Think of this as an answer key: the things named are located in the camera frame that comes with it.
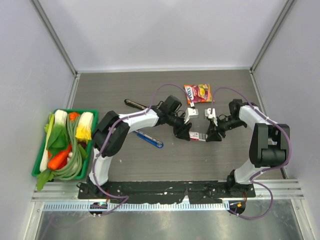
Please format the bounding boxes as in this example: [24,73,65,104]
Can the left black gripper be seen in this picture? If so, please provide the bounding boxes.
[166,112,192,141]

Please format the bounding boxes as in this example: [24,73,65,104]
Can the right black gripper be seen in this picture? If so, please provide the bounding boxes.
[206,115,247,142]

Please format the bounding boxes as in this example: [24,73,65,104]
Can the small staple box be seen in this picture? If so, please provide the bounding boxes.
[189,131,208,142]

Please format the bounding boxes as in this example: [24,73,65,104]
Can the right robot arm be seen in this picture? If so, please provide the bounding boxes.
[204,99,290,198]

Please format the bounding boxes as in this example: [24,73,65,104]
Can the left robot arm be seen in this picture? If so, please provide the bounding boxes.
[87,95,199,200]

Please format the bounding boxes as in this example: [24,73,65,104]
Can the Fox's candy bag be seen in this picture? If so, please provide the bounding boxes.
[184,84,213,105]

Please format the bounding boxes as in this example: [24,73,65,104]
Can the toy napa cabbage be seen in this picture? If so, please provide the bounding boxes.
[75,112,94,143]

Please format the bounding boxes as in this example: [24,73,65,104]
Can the toy green beans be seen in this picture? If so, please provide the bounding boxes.
[52,111,88,181]

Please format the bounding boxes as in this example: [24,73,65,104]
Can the toy bok choy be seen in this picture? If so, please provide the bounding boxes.
[36,109,70,191]

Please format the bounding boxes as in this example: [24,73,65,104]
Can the toy carrot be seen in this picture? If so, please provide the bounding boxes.
[47,144,72,170]

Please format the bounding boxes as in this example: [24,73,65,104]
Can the green plastic tray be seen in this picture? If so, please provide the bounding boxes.
[31,109,99,180]

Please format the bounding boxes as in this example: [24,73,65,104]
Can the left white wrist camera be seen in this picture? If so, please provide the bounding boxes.
[184,107,199,124]

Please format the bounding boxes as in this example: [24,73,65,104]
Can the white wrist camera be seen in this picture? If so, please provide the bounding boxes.
[184,107,199,124]
[204,108,218,126]

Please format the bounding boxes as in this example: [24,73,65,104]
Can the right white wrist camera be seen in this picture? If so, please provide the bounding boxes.
[204,108,218,126]

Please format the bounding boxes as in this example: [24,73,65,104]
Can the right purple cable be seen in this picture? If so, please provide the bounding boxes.
[211,86,293,181]

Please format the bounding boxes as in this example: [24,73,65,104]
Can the purple cable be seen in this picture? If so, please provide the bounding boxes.
[211,86,293,181]
[91,83,196,203]

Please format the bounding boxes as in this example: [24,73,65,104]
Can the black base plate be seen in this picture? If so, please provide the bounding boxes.
[76,180,256,205]

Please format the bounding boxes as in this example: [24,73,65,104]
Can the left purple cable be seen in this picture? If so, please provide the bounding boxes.
[91,83,196,203]

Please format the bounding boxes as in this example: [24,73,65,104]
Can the slotted cable duct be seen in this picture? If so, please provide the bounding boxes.
[42,201,230,212]

